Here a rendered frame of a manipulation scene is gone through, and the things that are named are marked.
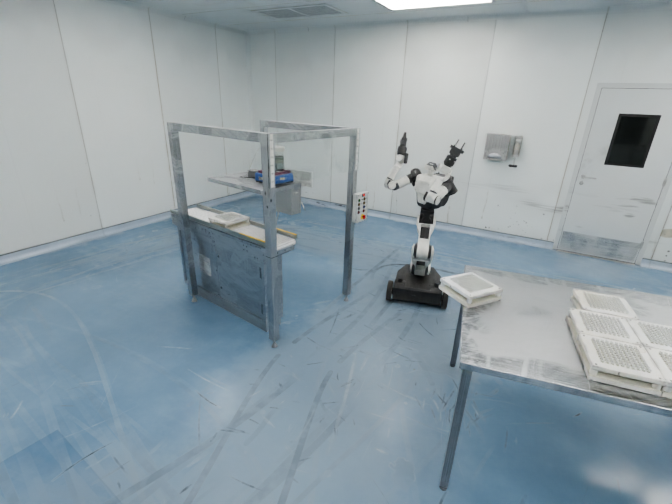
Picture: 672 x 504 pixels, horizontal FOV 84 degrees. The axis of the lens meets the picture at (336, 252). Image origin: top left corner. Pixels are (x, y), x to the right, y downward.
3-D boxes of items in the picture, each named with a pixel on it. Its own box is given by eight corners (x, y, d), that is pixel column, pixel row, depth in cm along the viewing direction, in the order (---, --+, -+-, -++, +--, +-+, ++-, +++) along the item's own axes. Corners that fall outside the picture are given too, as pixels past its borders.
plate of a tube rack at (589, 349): (641, 349, 163) (643, 345, 162) (665, 386, 142) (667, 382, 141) (577, 336, 171) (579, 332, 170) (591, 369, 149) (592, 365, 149)
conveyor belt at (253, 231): (295, 245, 292) (295, 239, 291) (271, 254, 274) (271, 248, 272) (195, 211, 367) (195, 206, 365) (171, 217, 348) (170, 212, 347)
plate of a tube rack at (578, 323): (623, 321, 185) (624, 317, 184) (641, 349, 163) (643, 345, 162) (567, 310, 192) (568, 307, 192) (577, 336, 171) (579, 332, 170)
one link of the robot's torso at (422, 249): (411, 260, 353) (417, 219, 374) (430, 262, 349) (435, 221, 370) (412, 252, 340) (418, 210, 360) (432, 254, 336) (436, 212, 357)
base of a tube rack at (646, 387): (637, 358, 165) (639, 354, 164) (660, 396, 144) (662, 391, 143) (574, 345, 173) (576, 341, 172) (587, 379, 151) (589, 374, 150)
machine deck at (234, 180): (301, 188, 278) (301, 182, 277) (263, 196, 250) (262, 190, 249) (246, 176, 312) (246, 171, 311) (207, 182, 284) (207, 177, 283)
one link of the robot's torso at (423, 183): (429, 202, 381) (434, 166, 368) (454, 210, 354) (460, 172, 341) (407, 205, 367) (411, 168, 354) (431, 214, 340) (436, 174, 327)
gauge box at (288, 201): (301, 212, 285) (301, 186, 278) (291, 215, 278) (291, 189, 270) (280, 207, 298) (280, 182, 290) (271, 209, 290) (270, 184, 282)
